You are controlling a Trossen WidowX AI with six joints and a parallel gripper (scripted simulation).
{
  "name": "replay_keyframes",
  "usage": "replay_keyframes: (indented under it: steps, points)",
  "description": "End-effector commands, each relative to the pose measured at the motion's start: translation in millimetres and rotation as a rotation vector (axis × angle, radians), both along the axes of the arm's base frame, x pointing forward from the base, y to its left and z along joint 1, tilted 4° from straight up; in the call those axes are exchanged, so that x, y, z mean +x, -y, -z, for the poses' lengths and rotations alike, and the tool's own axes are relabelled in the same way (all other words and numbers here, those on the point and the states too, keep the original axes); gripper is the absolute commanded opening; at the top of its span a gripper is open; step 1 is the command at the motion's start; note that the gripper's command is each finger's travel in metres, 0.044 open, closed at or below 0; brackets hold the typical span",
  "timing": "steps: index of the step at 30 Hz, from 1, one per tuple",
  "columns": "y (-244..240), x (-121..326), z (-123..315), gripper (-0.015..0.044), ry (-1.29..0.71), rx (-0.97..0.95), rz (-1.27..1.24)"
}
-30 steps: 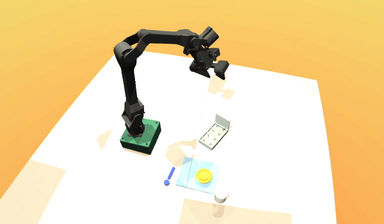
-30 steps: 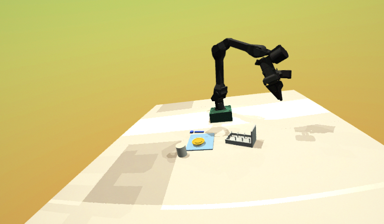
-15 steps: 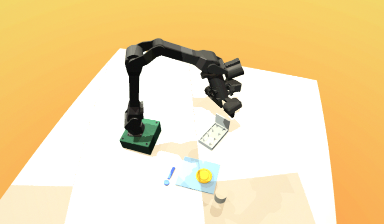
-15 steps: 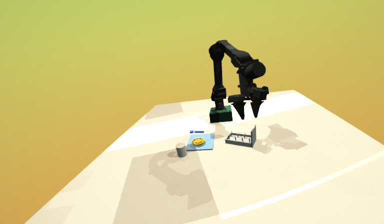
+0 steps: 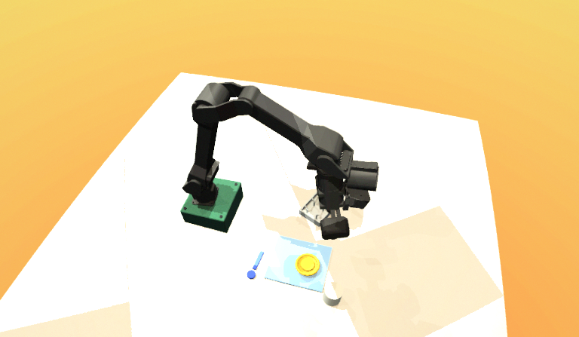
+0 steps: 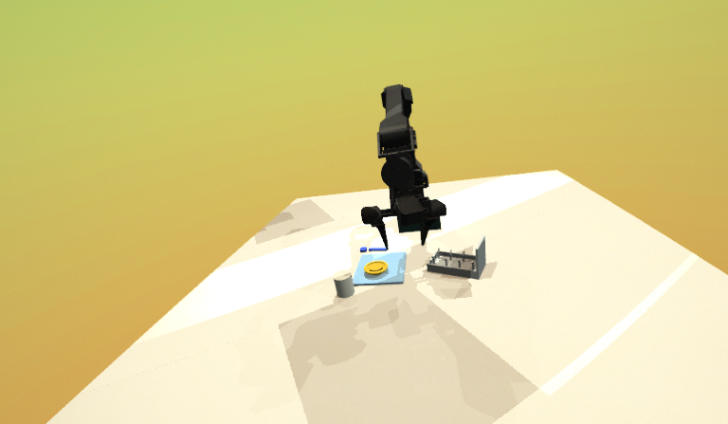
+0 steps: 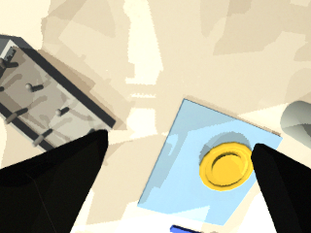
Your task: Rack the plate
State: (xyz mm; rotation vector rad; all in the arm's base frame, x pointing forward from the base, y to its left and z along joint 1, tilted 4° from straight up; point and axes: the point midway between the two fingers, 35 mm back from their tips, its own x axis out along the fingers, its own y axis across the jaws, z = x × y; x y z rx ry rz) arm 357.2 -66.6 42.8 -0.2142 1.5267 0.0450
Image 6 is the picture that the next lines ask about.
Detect yellow plate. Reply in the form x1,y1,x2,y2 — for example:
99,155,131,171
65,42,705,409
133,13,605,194
364,260,389,275

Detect white cylinder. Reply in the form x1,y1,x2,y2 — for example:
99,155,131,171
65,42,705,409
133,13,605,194
333,269,355,298

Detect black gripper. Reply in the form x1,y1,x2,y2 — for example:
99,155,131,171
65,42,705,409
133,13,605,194
361,180,446,250

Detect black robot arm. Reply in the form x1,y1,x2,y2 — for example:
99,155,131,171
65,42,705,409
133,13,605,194
377,84,431,226

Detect light blue flat mat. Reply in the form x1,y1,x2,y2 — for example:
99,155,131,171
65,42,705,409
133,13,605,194
353,252,407,286

